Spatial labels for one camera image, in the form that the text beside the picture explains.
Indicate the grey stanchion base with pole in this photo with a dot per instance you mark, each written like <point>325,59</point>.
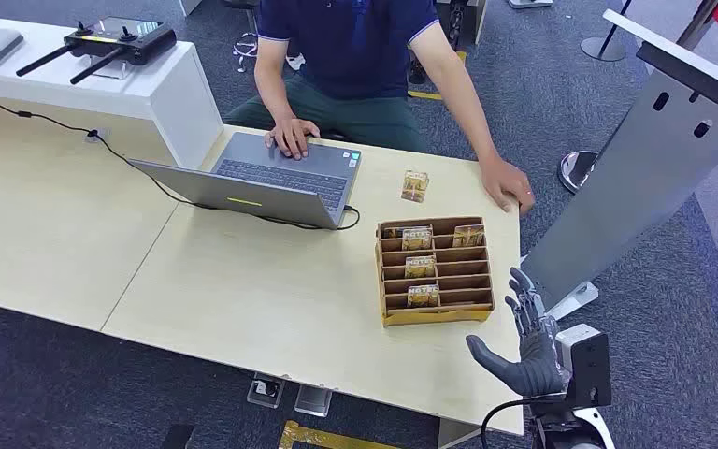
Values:
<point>603,48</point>

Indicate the person's left hand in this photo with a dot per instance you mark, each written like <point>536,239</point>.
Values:
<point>504,180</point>

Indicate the person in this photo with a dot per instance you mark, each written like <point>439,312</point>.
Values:
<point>346,49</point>
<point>295,61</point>

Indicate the yellow floor tape strip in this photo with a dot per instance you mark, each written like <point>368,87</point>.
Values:
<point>328,439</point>
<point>424,95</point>

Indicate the small black object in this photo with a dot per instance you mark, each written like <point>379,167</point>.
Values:
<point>417,74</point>

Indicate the white counter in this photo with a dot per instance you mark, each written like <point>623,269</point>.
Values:
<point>167,99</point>

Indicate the person's right hand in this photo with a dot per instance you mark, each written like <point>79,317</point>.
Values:
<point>291,136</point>

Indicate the black flat object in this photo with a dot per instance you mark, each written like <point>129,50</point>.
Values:
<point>177,437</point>

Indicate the clear acrylic block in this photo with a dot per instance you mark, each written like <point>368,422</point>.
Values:
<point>314,399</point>
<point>266,390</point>

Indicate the person's right forearm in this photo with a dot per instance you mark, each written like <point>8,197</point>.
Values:
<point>272,93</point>

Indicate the grey laptop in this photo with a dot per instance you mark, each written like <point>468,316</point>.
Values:
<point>284,158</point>

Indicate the black remote controller with antennas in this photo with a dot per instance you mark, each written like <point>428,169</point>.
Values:
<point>120,40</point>

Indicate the grey stanchion post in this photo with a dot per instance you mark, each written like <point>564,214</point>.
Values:
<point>699,21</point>

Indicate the person's left forearm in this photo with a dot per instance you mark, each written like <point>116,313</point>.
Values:
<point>461,105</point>

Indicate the chrome stanchion base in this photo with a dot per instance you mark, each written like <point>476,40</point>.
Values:
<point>576,170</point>

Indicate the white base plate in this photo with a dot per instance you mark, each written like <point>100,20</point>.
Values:
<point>529,3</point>

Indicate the wooden card holder box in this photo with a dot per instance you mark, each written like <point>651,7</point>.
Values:
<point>433,317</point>

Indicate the white desk leg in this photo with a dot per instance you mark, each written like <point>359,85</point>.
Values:
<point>455,434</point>

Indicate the white furniture corner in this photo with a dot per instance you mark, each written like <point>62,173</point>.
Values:
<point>188,5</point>

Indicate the clear acrylic stand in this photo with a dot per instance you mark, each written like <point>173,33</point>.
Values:
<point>109,70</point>

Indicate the grey kiosk stand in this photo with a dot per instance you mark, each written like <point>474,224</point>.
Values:
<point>644,173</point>

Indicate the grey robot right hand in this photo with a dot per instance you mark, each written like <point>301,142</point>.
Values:
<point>538,365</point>

